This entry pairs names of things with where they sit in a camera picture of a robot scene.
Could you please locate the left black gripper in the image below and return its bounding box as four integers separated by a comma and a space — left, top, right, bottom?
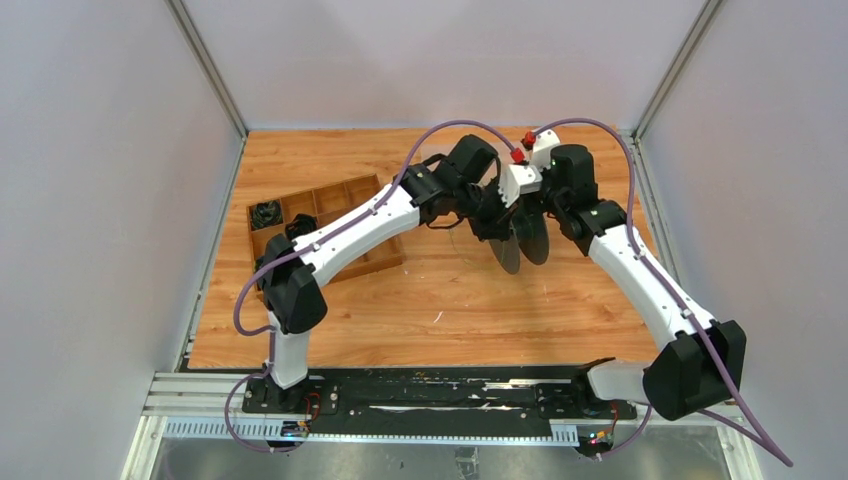
453, 176, 521, 242

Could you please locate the dark grey spool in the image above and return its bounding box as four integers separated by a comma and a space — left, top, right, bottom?
488, 207, 550, 275

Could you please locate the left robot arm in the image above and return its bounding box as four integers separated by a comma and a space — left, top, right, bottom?
257, 134, 500, 413

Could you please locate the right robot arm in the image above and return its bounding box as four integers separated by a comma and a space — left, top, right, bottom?
529, 144, 747, 420

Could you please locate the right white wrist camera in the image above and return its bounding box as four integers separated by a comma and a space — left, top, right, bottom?
521, 129, 560, 171

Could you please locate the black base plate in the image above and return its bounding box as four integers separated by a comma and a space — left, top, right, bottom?
238, 365, 637, 443

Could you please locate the dark multicolour wire coil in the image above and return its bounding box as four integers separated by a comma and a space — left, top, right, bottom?
250, 199, 285, 231

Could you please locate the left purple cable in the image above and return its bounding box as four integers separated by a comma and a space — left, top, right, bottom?
223, 119, 528, 455

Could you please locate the aluminium frame rail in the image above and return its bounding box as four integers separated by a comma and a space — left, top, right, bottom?
122, 366, 762, 479

